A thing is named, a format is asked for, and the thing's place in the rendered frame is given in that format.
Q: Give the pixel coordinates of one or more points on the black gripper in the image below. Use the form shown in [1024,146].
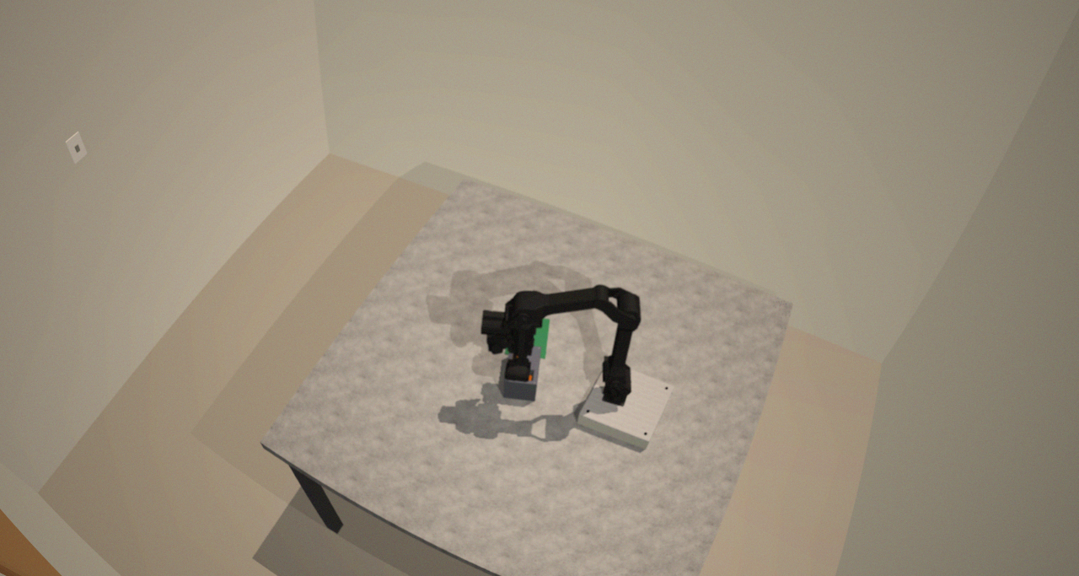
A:
[519,368]

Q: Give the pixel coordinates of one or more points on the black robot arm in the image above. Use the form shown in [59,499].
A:
[526,310]

